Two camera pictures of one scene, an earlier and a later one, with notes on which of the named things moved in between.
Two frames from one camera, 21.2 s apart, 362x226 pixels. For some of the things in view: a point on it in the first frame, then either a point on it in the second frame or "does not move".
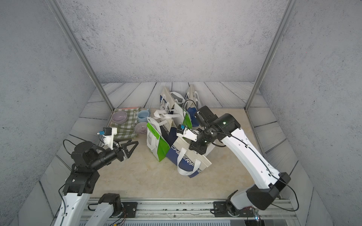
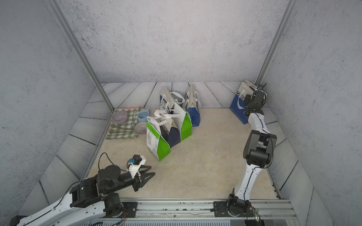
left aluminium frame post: x=61 y=20 does not move
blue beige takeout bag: x=188 y=162 to x=237 y=107
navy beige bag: x=169 y=132 does not move
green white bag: x=155 y=141 does not move
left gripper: x=123 y=154 to x=137 y=181
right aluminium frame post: x=281 y=28 does not move
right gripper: x=193 y=145 to x=263 y=102
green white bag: x=182 y=116 does not move
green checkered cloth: x=126 y=130 does not move
